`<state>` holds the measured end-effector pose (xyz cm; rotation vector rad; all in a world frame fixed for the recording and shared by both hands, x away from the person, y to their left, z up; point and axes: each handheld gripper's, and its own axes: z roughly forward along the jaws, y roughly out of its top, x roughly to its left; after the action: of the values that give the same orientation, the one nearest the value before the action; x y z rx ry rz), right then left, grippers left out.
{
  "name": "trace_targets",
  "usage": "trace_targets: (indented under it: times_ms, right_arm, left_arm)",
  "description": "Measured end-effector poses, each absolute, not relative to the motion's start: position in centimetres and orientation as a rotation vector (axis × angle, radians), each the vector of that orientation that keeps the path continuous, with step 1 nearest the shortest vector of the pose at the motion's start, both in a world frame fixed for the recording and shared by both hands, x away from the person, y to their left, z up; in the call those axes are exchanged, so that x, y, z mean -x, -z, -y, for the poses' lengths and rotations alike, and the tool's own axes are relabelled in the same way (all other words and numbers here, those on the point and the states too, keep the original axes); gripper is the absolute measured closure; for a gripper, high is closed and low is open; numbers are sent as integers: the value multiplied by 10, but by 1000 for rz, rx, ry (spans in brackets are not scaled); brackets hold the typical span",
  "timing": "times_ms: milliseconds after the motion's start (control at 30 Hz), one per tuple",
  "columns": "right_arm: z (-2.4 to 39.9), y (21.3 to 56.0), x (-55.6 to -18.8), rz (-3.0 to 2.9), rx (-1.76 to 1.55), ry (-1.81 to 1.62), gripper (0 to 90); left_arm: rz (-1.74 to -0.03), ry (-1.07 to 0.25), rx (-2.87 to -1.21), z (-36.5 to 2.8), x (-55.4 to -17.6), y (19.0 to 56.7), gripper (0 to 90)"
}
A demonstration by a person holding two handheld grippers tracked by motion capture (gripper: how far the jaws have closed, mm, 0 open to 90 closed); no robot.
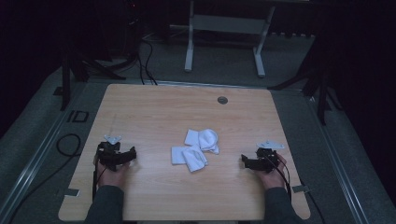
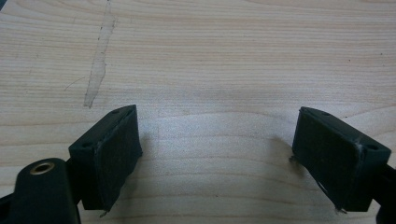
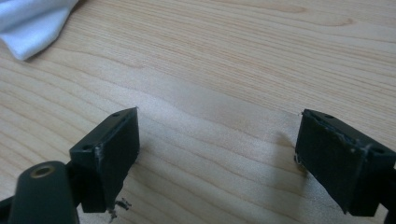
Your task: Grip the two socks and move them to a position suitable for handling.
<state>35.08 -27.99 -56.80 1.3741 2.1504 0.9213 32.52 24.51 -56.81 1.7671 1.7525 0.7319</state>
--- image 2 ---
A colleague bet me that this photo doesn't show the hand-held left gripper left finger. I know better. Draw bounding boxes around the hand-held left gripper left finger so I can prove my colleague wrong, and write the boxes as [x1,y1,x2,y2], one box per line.
[67,104,144,213]

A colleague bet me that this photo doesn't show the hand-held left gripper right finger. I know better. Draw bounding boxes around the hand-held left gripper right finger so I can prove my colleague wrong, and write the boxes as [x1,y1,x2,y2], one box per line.
[290,105,392,214]

